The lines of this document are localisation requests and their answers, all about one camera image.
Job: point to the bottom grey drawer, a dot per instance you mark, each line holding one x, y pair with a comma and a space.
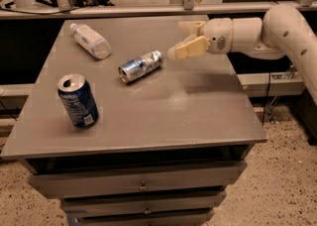
168, 218

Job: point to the top grey drawer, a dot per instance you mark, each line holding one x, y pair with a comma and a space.
122, 181

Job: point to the grey drawer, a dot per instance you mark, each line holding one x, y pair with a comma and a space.
143, 203
168, 218
122, 181

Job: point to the middle grey drawer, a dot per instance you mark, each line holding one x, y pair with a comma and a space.
143, 203

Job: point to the blue soda can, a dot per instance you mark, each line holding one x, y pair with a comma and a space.
76, 96

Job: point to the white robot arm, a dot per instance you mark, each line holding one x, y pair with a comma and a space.
281, 32

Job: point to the silver redbull can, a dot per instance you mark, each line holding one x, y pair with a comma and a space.
140, 66

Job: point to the grey drawer cabinet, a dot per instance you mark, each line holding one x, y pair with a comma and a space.
190, 111

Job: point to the clear plastic water bottle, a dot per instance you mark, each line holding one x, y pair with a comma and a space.
90, 40

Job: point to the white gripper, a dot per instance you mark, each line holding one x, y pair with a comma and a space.
218, 37

